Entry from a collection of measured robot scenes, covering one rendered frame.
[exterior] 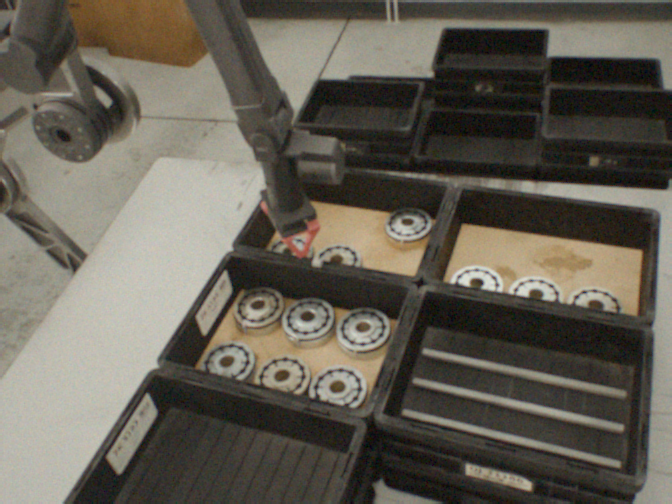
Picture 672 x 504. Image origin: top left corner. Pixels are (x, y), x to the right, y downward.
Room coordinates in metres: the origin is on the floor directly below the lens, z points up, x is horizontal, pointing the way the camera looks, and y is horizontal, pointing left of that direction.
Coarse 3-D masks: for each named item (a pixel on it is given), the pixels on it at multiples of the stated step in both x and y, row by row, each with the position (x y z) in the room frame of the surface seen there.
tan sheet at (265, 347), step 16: (288, 304) 0.95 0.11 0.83; (224, 320) 0.94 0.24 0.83; (336, 320) 0.89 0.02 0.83; (224, 336) 0.89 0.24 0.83; (240, 336) 0.89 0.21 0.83; (256, 336) 0.88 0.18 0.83; (272, 336) 0.88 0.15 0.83; (336, 336) 0.85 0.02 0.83; (256, 352) 0.84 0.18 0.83; (272, 352) 0.84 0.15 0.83; (288, 352) 0.83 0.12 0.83; (304, 352) 0.82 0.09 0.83; (320, 352) 0.82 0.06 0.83; (336, 352) 0.81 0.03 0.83; (320, 368) 0.78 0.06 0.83; (368, 368) 0.76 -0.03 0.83; (368, 384) 0.73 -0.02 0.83
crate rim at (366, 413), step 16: (224, 256) 1.02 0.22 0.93; (240, 256) 1.01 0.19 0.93; (256, 256) 1.00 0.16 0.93; (320, 272) 0.93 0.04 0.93; (336, 272) 0.92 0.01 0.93; (352, 272) 0.92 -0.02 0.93; (208, 288) 0.93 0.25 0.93; (416, 288) 0.85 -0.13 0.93; (192, 304) 0.90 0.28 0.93; (400, 320) 0.79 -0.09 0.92; (176, 336) 0.84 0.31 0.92; (400, 336) 0.75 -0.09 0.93; (176, 368) 0.75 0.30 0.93; (192, 368) 0.75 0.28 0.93; (384, 368) 0.68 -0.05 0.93; (240, 384) 0.70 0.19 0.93; (256, 384) 0.69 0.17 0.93; (304, 400) 0.65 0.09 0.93; (320, 400) 0.64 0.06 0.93; (368, 400) 0.63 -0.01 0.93; (368, 416) 0.60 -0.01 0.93
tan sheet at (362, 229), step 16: (320, 208) 1.24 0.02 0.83; (336, 208) 1.23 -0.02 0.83; (352, 208) 1.22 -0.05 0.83; (320, 224) 1.18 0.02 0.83; (336, 224) 1.17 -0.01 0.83; (352, 224) 1.16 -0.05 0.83; (368, 224) 1.16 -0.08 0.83; (432, 224) 1.12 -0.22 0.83; (272, 240) 1.15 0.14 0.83; (320, 240) 1.13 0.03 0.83; (336, 240) 1.12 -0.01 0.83; (352, 240) 1.11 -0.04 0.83; (368, 240) 1.10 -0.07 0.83; (384, 240) 1.10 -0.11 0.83; (368, 256) 1.05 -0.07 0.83; (384, 256) 1.05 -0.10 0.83; (400, 256) 1.04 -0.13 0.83; (416, 256) 1.03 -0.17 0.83; (400, 272) 0.99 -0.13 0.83
